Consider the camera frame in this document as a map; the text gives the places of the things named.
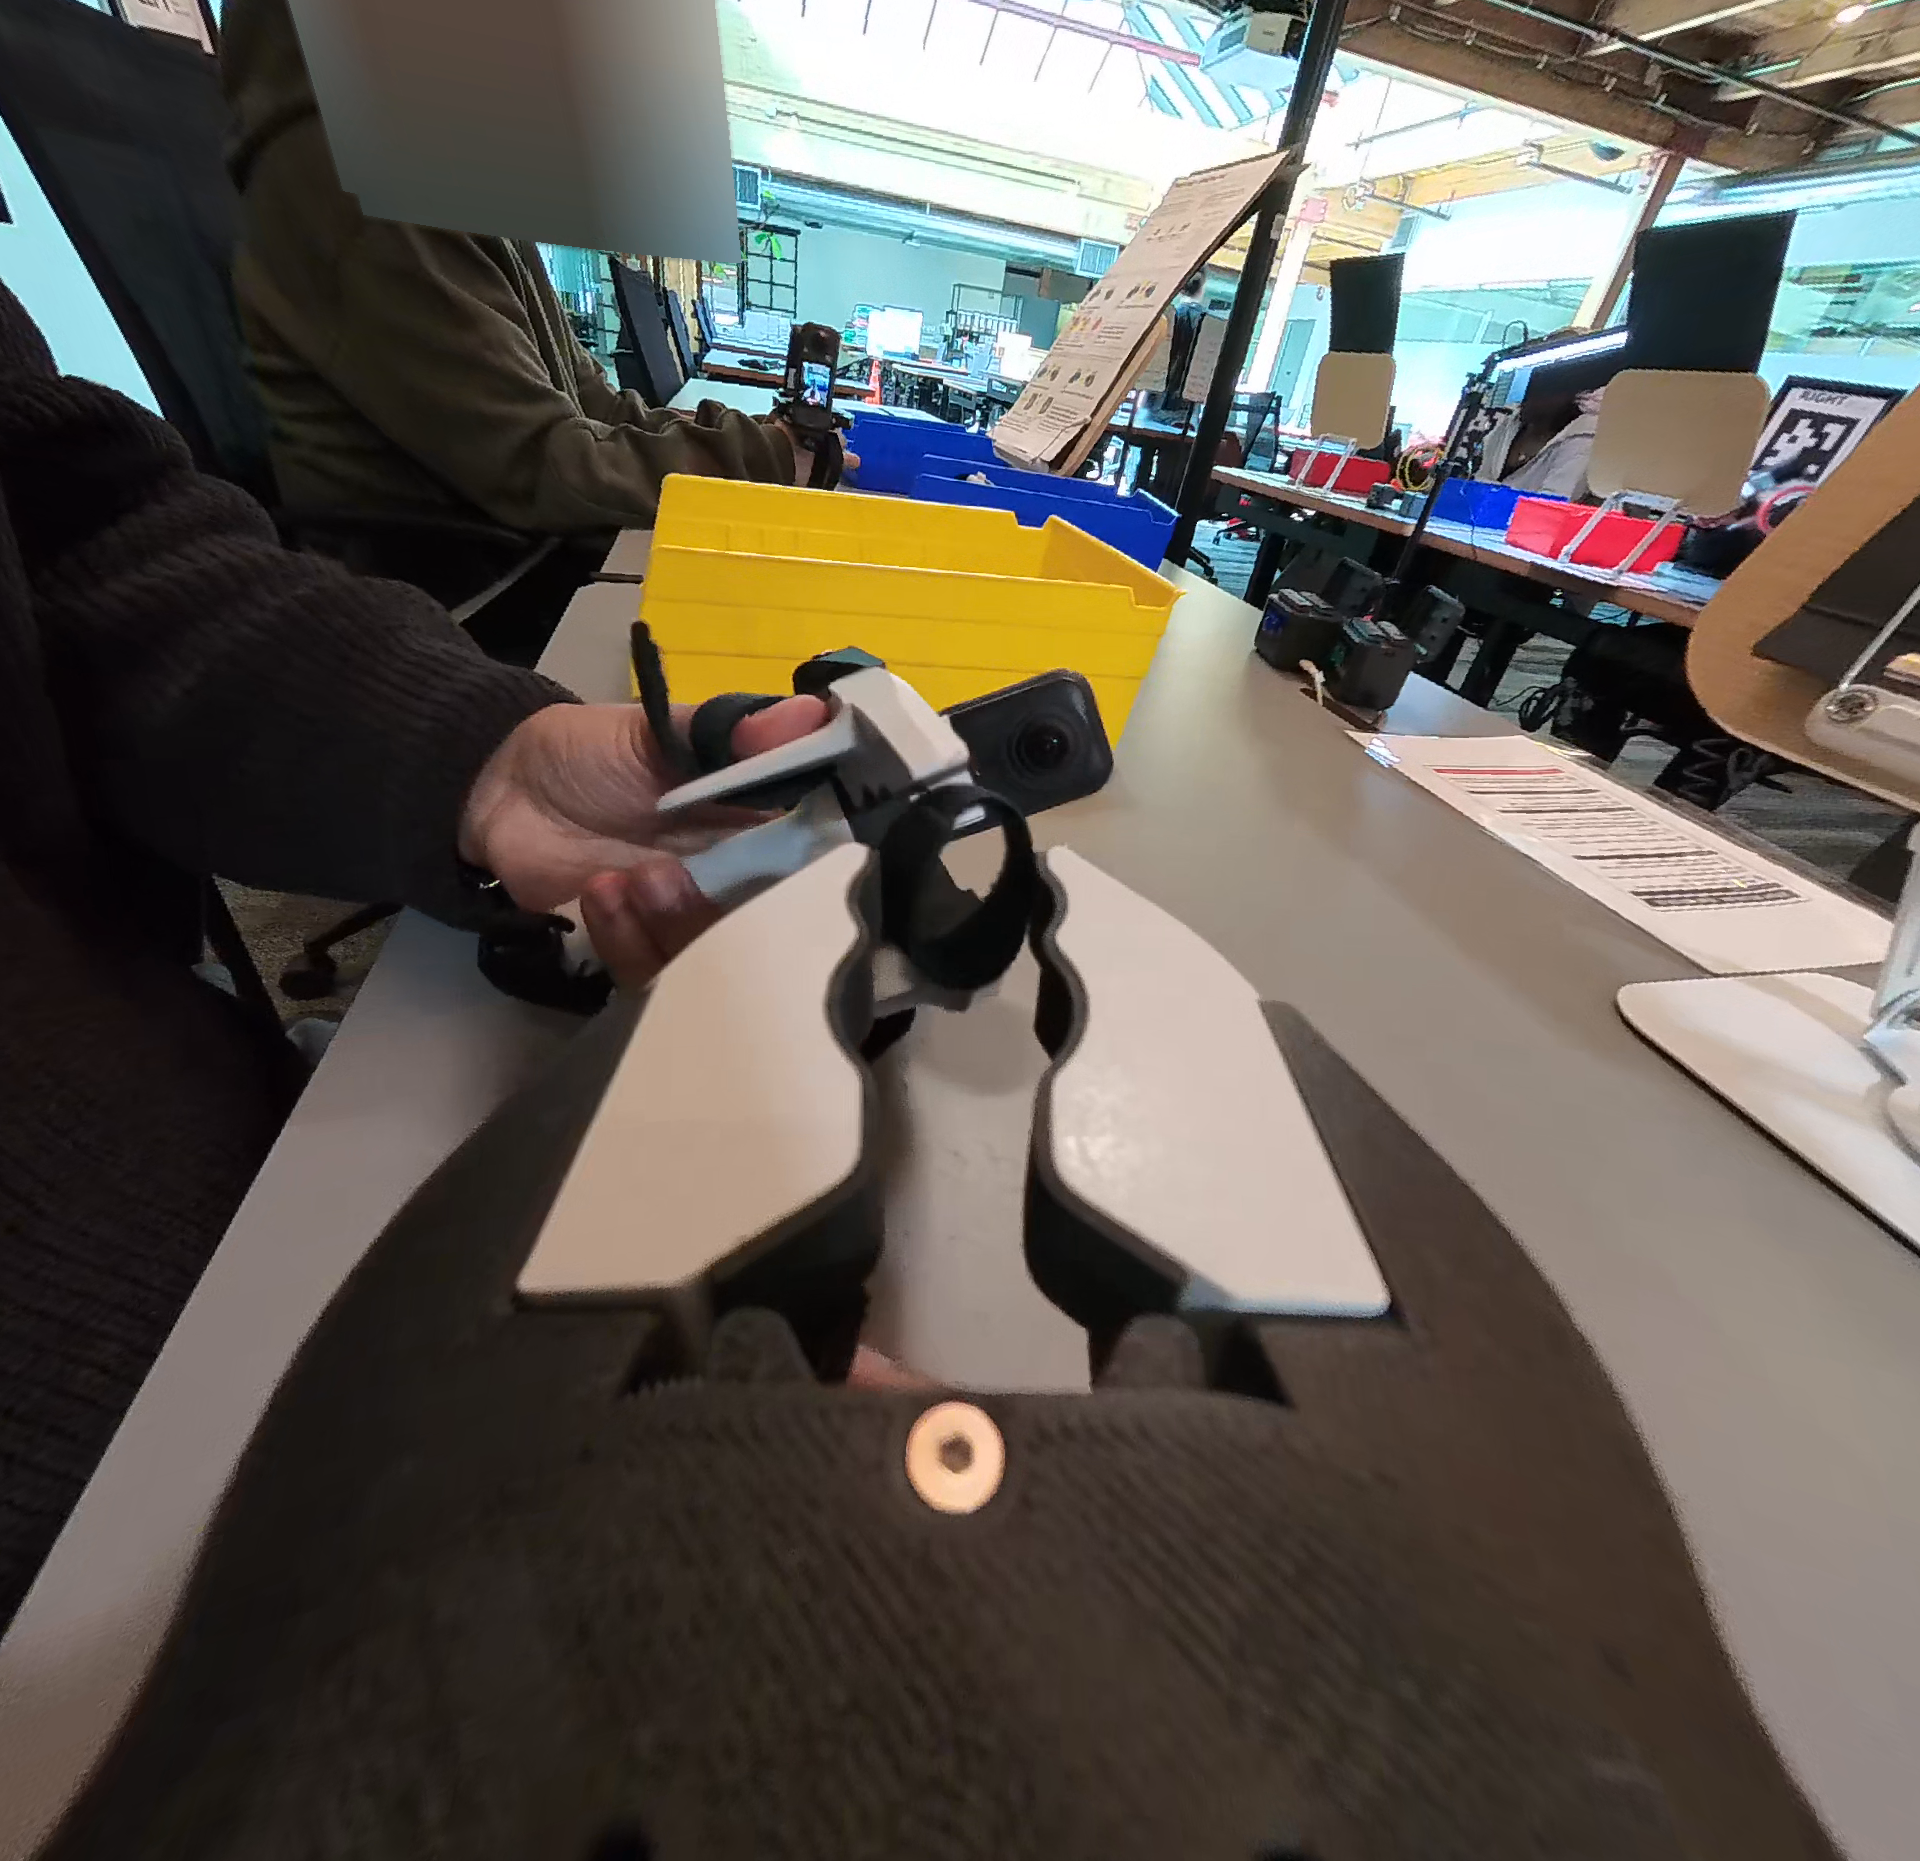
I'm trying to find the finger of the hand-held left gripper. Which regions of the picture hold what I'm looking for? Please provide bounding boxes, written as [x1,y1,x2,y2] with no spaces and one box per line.
[681,814,870,905]
[657,668,980,828]

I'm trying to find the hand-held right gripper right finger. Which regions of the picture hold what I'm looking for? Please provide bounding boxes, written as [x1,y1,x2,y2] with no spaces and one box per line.
[1021,845,1393,1346]

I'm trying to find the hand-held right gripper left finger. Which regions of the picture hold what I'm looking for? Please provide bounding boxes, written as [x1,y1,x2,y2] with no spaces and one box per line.
[512,845,890,1346]

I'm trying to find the black velcro strap loop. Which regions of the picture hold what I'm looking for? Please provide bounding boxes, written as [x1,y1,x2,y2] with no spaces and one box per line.
[873,787,1039,996]

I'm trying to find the person's left forearm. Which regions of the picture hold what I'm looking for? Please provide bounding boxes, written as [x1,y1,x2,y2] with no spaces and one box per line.
[0,284,584,934]

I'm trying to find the person's left hand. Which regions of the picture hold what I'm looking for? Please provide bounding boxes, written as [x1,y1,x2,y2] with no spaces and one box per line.
[458,690,833,995]

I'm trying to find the yellow plastic bin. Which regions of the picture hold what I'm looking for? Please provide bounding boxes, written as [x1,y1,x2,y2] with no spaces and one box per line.
[636,475,1188,760]

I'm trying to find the black battery charger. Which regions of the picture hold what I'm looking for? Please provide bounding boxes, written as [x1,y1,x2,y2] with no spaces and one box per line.
[1257,587,1347,676]
[1328,615,1422,718]

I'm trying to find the marker tag stand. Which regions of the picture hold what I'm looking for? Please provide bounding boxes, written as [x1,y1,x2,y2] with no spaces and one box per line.
[1386,368,1520,651]

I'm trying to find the cardboard instruction board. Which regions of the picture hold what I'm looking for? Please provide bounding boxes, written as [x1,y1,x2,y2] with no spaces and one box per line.
[990,148,1293,479]

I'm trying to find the tan rounded board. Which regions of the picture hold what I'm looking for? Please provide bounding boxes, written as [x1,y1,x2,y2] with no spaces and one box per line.
[1585,369,1773,501]
[1311,351,1401,450]

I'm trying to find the long wooden desk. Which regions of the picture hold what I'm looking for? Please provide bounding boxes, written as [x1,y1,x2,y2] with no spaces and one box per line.
[1207,459,1728,694]

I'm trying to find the printed paper sheet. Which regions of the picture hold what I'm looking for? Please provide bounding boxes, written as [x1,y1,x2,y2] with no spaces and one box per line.
[1347,729,1895,978]

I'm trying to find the black panel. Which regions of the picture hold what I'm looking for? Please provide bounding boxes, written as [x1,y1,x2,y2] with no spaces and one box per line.
[1623,210,1798,381]
[1328,251,1407,354]

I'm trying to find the white tablet stand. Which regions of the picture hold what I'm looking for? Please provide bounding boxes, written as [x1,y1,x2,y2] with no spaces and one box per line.
[1617,676,1920,1251]

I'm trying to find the black vertical pole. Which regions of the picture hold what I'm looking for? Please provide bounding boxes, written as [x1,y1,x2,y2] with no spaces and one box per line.
[1167,0,1370,573]

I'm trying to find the white ceiling device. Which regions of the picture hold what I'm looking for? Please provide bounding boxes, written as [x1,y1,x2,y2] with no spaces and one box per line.
[1196,0,1309,82]

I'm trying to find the marker sign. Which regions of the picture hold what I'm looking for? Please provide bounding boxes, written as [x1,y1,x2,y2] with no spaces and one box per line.
[1743,376,1907,521]

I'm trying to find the black office chair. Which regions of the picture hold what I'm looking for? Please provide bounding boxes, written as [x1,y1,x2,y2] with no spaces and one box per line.
[0,0,295,506]

